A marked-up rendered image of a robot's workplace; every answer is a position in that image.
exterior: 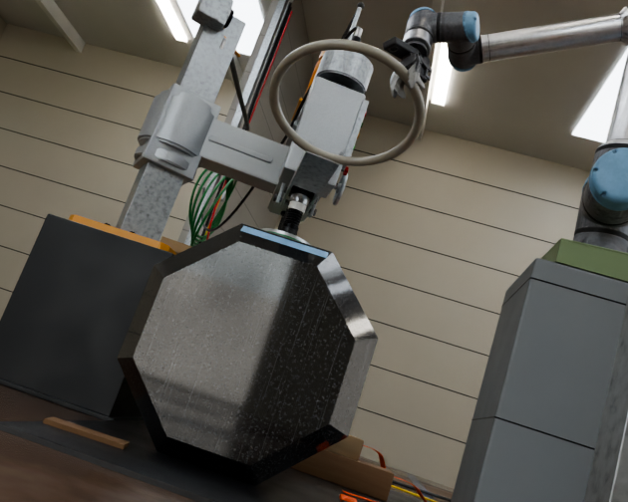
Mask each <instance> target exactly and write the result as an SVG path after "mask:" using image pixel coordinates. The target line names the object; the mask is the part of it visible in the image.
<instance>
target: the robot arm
mask: <svg viewBox="0 0 628 502"><path fill-rule="evenodd" d="M617 42H620V43H622V44H623V45H624V46H628V7H624V8H623V9H622V10H621V11H620V13H617V14H611V15H604V16H598V17H592V18H586V19H580V20H574V21H567V22H561V23H555V24H549V25H543V26H536V27H530V28H524V29H518V30H512V31H506V32H499V33H493V34H487V35H480V34H479V16H478V13H477V12H475V11H464V12H438V13H436V12H435V11H434V10H433V9H431V8H429V7H420V8H418V9H416V10H414V11H413V12H412V13H411V15H410V17H409V19H408V21H407V27H406V31H405V35H404V39H403V41H402V40H401V39H399V38H397V37H393V38H391V39H389V40H388V41H386V42H384V43H383V47H384V50H385V51H387V52H388V53H390V54H392V55H394V56H396V57H398V58H399V59H401V60H402V61H400V63H401V64H402V65H403V66H404V67H405V68H406V69H407V70H408V73H409V76H408V78H409V80H408V84H409V87H410V89H412V88H413V87H414V85H415V83H417V84H418V86H421V87H422V88H423V89H424V88H425V85H424V83H426V82H427V80H429V81H430V80H431V75H432V68H431V67H430V66H429V64H430V59H429V58H428V56H429V55H430V53H431V50H432V45H433V43H447V46H448V59H449V61H450V65H451V66H452V68H453V69H455V70H456V71H459V72H467V71H469V70H471V69H472V68H473V67H474V66H475V65H477V64H483V63H485V62H492V61H498V60H505V59H512V58H518V57H525V56H531V55H538V54H545V53H551V52H558V51H564V50H571V49H577V48H584V47H591V46H597V45H604V44H610V43H617ZM429 73H430V76H428V74H429ZM404 84H405V83H404V82H403V81H402V79H401V78H400V77H399V76H398V75H397V74H396V73H395V72H394V73H393V74H392V76H391V79H390V86H391V94H392V96H393V98H395V97H396V96H399V97H400V98H402V99H405V98H406V94H405V91H404ZM573 241H578V242H582V243H586V244H591V245H595V246H599V247H604V248H608V249H613V250H617V251H621V252H626V253H628V54H627V58H626V62H625V66H624V70H623V74H622V78H621V82H620V86H619V90H618V95H617V99H616V103H615V107H614V111H613V115H612V119H611V123H610V127H609V131H608V134H607V138H606V142H605V143H603V144H601V145H599V146H598V147H597V148H596V150H595V154H594V158H593V162H592V166H591V170H590V174H589V176H588V177H587V178H586V180H585V183H584V185H583V187H582V195H581V200H580V205H579V210H578V216H577V221H576V226H575V231H574V237H573Z"/></svg>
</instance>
